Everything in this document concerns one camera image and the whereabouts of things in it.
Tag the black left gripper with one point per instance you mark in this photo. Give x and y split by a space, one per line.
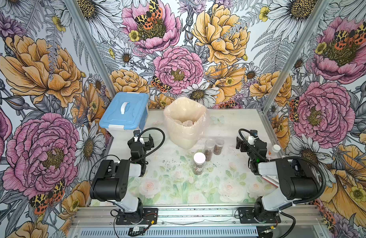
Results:
141 142

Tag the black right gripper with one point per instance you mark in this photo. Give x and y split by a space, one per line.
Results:
248 145

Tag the white jar lid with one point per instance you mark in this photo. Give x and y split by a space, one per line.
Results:
199 158

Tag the clear jar with rose tea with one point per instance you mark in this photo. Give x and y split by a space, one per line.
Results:
198 169

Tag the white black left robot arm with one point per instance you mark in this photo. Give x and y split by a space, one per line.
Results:
112 177

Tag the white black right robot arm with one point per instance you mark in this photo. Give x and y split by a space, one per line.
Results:
296 182

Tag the open clear jar dried tea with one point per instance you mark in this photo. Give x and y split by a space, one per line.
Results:
208 149

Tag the small white capped bottle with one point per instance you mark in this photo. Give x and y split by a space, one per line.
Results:
274 151

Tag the pink white paper packet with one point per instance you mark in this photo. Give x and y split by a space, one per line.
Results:
274 180

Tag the blue lidded storage box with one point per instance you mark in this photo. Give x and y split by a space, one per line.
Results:
126 113

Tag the bin with pink bag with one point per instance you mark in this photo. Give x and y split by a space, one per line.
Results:
185 121

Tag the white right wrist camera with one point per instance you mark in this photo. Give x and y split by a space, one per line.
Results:
253 136

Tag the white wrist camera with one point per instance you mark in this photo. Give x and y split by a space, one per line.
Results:
253 136
136 135

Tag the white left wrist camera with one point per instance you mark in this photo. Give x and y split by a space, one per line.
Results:
136 135

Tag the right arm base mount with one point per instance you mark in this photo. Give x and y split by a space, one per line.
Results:
249 215

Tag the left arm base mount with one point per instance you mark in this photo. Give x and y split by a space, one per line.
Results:
144 216

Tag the aluminium front rail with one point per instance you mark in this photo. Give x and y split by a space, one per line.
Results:
194 221

